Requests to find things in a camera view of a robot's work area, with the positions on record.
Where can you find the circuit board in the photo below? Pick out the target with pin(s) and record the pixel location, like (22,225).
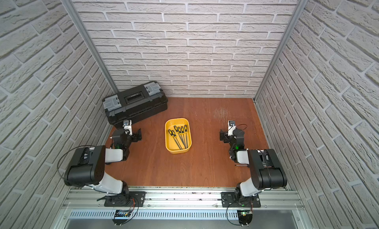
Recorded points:
(121,217)
(244,217)

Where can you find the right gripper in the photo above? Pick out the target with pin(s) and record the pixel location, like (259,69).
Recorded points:
(225,135)

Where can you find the left circuit board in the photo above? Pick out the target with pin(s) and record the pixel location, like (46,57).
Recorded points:
(121,217)

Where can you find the right circuit board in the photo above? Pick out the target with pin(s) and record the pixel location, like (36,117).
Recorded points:
(244,217)

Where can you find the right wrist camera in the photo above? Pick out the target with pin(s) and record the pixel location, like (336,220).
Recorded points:
(231,127)

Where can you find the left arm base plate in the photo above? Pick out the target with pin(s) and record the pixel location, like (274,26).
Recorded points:
(134,198)

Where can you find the black plastic toolbox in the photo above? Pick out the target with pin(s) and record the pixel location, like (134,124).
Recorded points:
(135,104)

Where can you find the black yellow file tool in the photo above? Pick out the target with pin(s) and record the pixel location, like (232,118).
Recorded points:
(181,133)
(173,135)
(186,135)
(183,136)
(178,135)

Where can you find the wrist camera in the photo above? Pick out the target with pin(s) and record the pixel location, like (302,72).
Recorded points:
(127,126)
(231,127)

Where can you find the aluminium frame rail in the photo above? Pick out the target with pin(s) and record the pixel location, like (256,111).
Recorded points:
(186,198)

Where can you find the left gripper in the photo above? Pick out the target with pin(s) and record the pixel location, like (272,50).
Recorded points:
(135,135)

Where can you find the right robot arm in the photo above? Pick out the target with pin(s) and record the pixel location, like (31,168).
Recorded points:
(266,171)

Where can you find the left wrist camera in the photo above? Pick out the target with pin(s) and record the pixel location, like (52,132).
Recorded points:
(127,126)

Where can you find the yellow plastic tray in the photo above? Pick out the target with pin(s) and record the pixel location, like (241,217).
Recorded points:
(170,144)

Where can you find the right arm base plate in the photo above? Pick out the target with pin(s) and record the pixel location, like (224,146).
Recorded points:
(232,199)

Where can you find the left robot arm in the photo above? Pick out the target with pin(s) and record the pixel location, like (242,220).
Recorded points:
(87,165)

